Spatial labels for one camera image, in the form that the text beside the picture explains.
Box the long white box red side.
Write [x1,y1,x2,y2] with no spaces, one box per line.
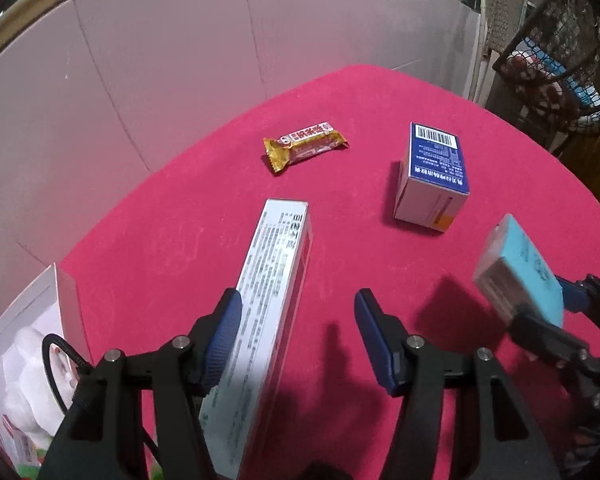
[198,199,313,478]

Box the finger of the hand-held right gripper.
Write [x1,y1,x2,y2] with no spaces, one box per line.
[555,274,600,346]
[509,312,592,363]

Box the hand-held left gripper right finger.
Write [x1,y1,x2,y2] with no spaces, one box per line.
[355,287,561,480]

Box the white shallow tray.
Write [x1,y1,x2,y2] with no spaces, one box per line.
[0,262,93,480]

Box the black wire basket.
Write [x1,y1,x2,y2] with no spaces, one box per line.
[492,0,600,135]

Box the yellow snack bar packet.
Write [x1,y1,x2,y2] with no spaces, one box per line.
[263,122,350,175]

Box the white partition board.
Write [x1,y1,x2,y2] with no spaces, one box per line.
[0,0,483,361]

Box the blue and white box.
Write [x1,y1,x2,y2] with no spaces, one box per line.
[393,121,470,235]

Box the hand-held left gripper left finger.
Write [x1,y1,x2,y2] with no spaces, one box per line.
[39,287,243,480]

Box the red tablecloth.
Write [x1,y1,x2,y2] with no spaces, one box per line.
[60,64,600,480]

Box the white plush toy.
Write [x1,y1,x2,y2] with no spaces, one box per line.
[2,325,78,448]

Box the light blue box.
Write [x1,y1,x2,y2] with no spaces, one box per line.
[472,213,566,331]

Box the white red label packet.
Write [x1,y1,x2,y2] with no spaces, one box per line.
[0,410,38,466]

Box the black cable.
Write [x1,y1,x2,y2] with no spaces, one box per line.
[42,335,159,457]

